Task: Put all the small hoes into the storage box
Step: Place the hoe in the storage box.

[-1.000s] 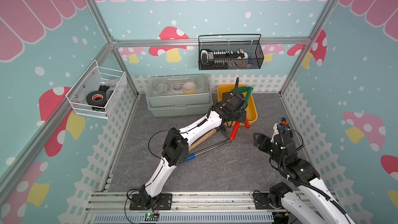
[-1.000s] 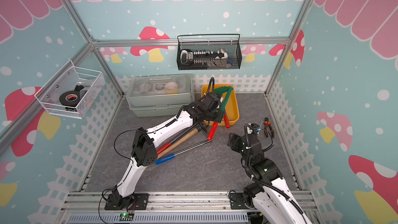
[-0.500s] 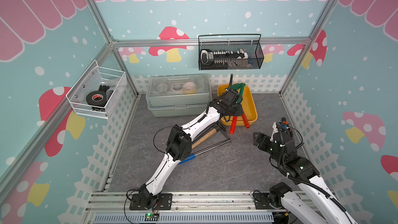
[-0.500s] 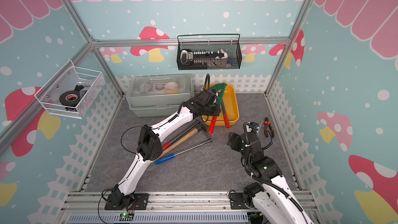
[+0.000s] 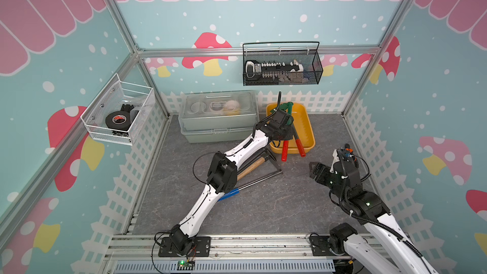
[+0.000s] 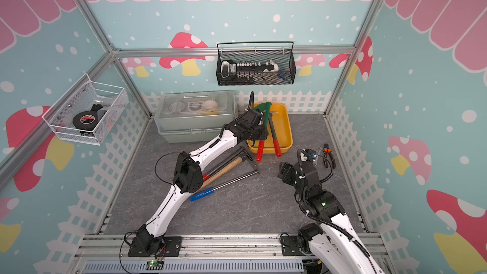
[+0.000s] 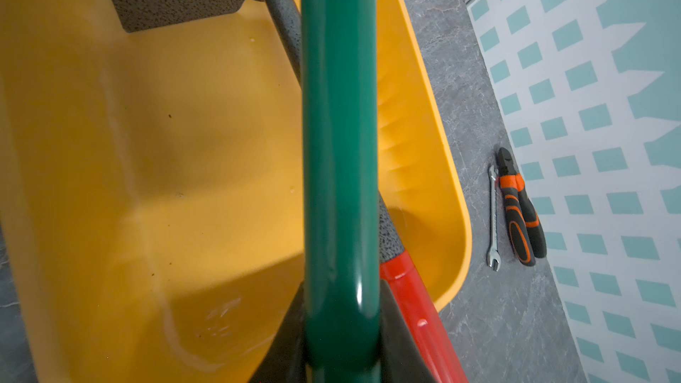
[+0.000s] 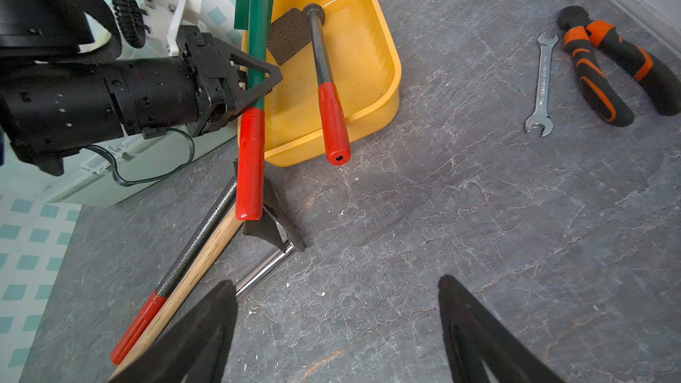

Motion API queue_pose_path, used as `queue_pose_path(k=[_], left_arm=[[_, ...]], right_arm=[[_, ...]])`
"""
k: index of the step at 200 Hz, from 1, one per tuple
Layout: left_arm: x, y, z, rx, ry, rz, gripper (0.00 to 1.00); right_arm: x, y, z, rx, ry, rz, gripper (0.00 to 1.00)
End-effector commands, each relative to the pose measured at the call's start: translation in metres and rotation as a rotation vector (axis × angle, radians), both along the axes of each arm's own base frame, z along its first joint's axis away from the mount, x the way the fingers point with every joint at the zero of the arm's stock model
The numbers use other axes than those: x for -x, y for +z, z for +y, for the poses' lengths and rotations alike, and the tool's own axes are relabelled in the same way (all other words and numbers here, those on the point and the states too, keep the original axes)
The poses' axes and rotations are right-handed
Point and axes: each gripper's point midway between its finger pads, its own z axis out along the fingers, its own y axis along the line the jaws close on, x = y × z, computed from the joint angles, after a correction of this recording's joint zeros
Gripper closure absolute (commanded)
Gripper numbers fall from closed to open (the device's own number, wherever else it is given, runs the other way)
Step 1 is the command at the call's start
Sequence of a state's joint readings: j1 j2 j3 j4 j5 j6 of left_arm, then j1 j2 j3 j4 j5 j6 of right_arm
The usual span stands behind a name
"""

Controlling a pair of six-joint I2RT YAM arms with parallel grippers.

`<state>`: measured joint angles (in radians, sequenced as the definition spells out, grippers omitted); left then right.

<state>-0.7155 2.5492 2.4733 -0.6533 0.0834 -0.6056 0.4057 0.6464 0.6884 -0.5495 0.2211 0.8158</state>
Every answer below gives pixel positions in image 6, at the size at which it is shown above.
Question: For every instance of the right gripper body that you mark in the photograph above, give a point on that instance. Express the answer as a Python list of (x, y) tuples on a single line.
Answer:
[(290, 177)]

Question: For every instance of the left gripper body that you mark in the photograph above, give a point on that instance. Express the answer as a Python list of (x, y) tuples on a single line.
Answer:
[(257, 132)]

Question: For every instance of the green hoe red handle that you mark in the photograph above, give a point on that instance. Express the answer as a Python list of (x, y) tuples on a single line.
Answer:
[(264, 109)]

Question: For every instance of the yellow plastic storage box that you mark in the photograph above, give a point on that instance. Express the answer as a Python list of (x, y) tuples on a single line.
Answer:
[(282, 127)]

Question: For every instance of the black hoe red handle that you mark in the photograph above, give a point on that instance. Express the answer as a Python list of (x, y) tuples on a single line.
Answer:
[(276, 144)]

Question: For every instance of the chrome tool blue handle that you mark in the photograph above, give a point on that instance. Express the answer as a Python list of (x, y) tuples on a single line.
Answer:
[(208, 192)]

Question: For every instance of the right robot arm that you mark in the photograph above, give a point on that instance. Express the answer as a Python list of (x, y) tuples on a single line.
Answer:
[(330, 237)]

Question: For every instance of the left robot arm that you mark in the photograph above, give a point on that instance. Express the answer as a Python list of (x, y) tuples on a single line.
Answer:
[(188, 179)]

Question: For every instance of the small silver wrench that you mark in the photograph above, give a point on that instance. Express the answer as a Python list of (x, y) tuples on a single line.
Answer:
[(316, 157)]

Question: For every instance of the orange black pliers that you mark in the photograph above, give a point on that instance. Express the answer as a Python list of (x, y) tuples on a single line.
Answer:
[(328, 157)]

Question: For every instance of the black socket set holder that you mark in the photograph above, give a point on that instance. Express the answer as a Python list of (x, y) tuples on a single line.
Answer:
[(230, 69)]

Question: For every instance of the green lidded toolbox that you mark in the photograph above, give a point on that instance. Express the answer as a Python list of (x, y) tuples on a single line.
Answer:
[(194, 117)]

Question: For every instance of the black tape roll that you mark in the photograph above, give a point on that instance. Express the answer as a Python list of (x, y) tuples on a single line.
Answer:
[(86, 121)]

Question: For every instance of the green circuit board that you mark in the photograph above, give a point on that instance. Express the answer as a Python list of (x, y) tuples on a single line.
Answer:
[(154, 265)]

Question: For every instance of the wooden handle hammer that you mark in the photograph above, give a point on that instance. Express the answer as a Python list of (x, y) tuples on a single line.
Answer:
[(222, 172)]

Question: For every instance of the black wire mesh basket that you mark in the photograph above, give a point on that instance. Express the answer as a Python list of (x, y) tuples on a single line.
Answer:
[(281, 52)]

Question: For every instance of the black pick red handle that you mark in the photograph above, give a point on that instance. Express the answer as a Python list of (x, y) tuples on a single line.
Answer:
[(240, 154)]

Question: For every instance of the white wire wall basket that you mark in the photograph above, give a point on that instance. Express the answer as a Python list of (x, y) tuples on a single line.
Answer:
[(107, 100)]

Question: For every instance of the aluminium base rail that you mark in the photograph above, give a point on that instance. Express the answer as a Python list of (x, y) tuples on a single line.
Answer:
[(251, 253)]

